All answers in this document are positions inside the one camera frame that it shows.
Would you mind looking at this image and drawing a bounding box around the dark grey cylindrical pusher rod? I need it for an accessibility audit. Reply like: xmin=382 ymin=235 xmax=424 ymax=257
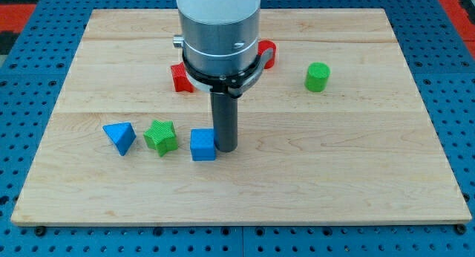
xmin=210 ymin=93 xmax=238 ymax=152

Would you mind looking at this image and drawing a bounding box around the blue cube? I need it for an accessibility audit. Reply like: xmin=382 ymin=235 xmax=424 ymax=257
xmin=190 ymin=128 xmax=216 ymax=161

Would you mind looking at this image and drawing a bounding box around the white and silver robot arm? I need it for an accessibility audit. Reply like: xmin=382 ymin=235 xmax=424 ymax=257
xmin=174 ymin=0 xmax=274 ymax=152

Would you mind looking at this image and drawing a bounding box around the red star block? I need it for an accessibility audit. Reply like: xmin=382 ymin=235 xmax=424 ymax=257
xmin=171 ymin=62 xmax=194 ymax=93

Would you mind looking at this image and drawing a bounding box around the green star block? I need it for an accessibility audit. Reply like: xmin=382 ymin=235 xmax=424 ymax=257
xmin=143 ymin=120 xmax=178 ymax=157

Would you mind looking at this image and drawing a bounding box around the red cylinder block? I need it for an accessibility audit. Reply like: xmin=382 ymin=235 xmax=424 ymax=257
xmin=258 ymin=39 xmax=278 ymax=70

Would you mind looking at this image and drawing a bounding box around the green cylinder block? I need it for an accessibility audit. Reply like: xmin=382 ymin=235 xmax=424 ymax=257
xmin=304 ymin=62 xmax=331 ymax=92

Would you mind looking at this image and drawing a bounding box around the blue triangular prism block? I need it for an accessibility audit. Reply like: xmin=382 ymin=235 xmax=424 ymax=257
xmin=102 ymin=122 xmax=137 ymax=156

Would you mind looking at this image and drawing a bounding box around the light wooden board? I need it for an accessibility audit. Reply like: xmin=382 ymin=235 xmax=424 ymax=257
xmin=11 ymin=9 xmax=471 ymax=227

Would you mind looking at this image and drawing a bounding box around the black clamp ring with lever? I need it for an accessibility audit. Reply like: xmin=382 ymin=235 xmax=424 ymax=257
xmin=181 ymin=48 xmax=275 ymax=99

